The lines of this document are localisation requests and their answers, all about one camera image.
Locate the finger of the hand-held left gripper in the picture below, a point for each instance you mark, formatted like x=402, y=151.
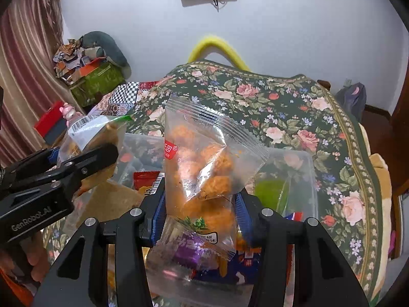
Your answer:
x=96, y=160
x=51, y=155

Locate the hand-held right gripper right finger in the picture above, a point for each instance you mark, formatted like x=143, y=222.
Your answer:
x=242, y=212

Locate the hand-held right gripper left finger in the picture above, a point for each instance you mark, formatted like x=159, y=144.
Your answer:
x=157, y=220

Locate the clear brown cake packet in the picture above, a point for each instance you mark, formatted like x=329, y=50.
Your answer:
x=86, y=131

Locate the red snack packet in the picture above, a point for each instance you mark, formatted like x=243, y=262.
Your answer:
x=145, y=180

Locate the small purple candy packet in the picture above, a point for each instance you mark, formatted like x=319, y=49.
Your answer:
x=188, y=252

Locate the blue snack packet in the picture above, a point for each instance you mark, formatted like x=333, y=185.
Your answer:
x=246, y=263

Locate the clear orange puffs packet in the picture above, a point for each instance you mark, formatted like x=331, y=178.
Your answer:
x=204, y=166

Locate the clear plastic storage box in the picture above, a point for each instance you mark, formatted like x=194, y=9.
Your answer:
x=297, y=179

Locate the person's left hand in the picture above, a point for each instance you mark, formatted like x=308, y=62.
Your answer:
x=35, y=255

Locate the red box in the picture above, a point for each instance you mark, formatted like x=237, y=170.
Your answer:
x=48, y=120

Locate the pink toy figure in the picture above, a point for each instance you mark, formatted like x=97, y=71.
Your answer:
x=72, y=113

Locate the patchwork checkered quilt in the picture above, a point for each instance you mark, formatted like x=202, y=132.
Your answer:
x=124, y=94

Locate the green box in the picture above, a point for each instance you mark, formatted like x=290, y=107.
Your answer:
x=99, y=84

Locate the orange box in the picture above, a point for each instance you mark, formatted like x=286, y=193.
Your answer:
x=91, y=67

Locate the pile of patterned clothes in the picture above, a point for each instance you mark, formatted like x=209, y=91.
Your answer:
x=68, y=56

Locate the striped brown curtain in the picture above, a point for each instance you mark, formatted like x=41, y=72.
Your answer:
x=25, y=54

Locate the floral green blanket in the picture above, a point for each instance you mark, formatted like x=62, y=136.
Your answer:
x=287, y=112

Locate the grey pillow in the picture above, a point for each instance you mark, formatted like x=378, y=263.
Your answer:
x=108, y=44

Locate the grey bag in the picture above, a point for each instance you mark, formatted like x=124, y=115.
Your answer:
x=351, y=99

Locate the yellow foam tube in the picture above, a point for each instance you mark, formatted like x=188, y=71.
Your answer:
x=211, y=41

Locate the wooden bed post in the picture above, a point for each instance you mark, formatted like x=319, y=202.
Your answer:
x=324, y=85

